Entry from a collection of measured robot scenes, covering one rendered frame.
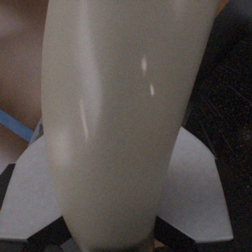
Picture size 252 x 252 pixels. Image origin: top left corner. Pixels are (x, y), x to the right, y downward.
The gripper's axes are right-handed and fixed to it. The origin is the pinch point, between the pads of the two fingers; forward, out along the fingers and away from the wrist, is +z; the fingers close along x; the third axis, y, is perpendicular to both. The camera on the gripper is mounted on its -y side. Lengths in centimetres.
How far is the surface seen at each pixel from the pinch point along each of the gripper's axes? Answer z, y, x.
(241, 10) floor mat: 84, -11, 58
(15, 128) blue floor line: 89, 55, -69
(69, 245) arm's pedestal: 21, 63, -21
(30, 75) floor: 89, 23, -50
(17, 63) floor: 90, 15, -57
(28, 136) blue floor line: 88, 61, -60
